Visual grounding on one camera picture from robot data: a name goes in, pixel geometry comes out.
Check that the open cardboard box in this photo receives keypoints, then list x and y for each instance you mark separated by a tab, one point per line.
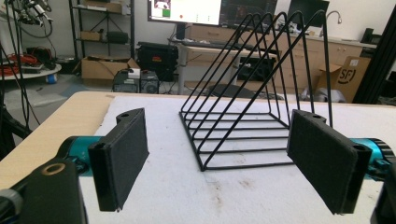
99	70

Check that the desk with white legs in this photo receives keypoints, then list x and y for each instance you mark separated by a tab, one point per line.
182	68

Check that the monitor with white screen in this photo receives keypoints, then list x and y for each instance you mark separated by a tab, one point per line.
193	11

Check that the black metal shelf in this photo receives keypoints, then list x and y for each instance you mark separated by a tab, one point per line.
74	31

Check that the black box under desk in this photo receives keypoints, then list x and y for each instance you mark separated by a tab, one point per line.
246	73

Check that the monitor with dark screen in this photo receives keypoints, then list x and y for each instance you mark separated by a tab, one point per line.
249	9

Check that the black aluminium post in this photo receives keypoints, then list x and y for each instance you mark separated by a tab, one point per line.
378	62

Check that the black switched-off monitor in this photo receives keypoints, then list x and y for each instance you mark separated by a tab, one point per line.
311	7

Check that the cardboard box with black logo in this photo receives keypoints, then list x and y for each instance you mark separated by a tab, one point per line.
351	77

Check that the black floor mat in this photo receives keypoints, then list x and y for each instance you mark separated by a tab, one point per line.
230	90

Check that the black hard case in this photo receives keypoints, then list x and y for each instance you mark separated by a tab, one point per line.
157	59

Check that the black computer box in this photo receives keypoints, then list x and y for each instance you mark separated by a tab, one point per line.
124	84
149	82

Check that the black stand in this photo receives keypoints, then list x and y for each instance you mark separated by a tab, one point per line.
7	130

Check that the grey bag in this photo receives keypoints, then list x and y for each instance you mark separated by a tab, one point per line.
330	95

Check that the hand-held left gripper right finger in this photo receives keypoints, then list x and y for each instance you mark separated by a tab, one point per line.
323	161

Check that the flat cardboard box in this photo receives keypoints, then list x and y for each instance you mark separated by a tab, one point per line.
106	6

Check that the round white table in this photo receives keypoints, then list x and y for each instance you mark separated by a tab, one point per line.
34	74

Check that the small cardboard box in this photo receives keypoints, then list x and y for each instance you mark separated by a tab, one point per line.
90	35

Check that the black bag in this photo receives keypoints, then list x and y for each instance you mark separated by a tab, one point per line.
117	37

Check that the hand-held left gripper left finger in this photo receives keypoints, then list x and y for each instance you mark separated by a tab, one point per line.
124	161

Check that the wooden cabinet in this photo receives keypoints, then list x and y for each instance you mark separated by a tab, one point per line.
342	49

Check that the black device on counter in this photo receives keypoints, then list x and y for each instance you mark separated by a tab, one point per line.
369	35

